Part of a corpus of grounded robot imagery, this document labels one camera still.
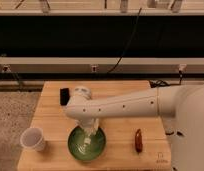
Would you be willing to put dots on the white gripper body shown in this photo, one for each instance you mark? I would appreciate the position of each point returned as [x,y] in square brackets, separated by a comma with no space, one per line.
[90,126]

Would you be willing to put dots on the white bottle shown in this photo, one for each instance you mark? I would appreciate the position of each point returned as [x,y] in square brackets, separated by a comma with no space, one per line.
[87,142]

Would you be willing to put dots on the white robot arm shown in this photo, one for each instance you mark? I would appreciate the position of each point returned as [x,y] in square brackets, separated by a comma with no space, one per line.
[185,103]

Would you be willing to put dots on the green ceramic bowl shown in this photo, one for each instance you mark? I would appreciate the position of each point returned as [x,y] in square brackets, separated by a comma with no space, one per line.
[76,149]

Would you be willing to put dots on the black rectangular block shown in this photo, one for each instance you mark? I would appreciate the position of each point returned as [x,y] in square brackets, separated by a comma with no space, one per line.
[64,96]

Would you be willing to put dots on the white paper cup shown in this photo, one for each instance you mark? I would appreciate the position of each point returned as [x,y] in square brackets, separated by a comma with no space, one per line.
[33,138]

